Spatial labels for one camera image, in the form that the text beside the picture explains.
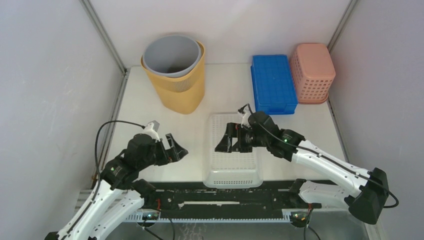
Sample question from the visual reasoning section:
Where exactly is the aluminium frame rail left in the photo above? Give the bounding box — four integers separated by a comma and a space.
77, 0, 128, 180

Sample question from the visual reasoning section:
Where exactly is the white perforated plastic basket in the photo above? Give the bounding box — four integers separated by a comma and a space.
202, 112, 263, 189

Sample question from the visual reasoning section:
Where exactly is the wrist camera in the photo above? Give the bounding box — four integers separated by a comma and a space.
237, 103, 252, 129
141, 120, 160, 141

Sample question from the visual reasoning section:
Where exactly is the grey bin liner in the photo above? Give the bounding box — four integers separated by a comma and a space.
141, 34, 202, 78

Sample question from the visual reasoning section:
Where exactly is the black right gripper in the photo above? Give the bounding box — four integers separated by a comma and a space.
214, 123, 269, 154

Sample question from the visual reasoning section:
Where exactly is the blue compartment tray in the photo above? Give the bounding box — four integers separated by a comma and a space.
250, 54, 298, 115

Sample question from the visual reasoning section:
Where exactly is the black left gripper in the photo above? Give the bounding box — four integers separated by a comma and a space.
138, 133, 188, 170

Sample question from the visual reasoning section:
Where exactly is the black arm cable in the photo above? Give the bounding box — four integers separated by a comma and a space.
239, 103, 400, 210
94, 120, 147, 203

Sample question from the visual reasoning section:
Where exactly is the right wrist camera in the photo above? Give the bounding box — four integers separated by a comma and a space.
237, 103, 252, 129

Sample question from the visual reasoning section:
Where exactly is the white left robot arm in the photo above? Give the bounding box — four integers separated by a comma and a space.
45, 133, 188, 240

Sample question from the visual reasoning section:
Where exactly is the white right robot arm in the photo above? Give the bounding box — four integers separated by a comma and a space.
214, 110, 391, 225

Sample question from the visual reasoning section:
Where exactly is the aluminium frame rail right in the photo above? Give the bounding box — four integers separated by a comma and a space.
327, 0, 361, 162

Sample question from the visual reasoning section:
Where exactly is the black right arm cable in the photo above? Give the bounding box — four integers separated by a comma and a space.
239, 103, 400, 210

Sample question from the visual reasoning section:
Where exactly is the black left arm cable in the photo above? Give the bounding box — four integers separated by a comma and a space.
94, 120, 147, 203

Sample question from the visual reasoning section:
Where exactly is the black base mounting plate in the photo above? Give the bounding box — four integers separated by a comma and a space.
142, 180, 322, 218

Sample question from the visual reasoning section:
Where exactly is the yellow ribbed waste bin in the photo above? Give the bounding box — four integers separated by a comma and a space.
140, 41, 206, 115

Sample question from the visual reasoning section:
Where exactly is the aluminium frame rail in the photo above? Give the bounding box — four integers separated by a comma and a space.
327, 0, 361, 162
77, 0, 128, 180

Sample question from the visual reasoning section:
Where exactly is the white slotted cable duct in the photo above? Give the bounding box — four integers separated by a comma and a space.
123, 212, 292, 223

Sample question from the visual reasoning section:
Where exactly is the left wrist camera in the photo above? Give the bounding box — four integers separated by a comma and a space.
141, 120, 160, 141

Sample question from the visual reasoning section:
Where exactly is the pink perforated plastic basket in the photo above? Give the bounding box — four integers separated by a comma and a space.
289, 43, 336, 104

